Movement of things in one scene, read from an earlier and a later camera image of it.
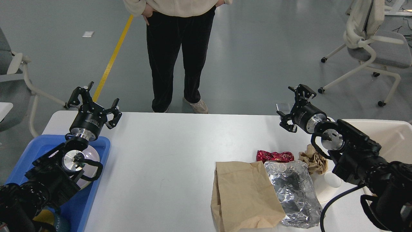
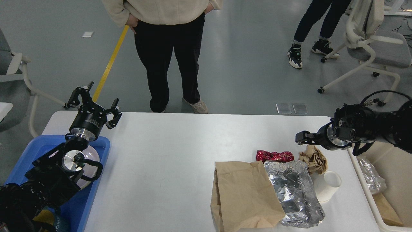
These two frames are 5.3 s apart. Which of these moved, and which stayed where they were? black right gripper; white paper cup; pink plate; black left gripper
Moved: black right gripper
Stayed: pink plate; white paper cup; black left gripper
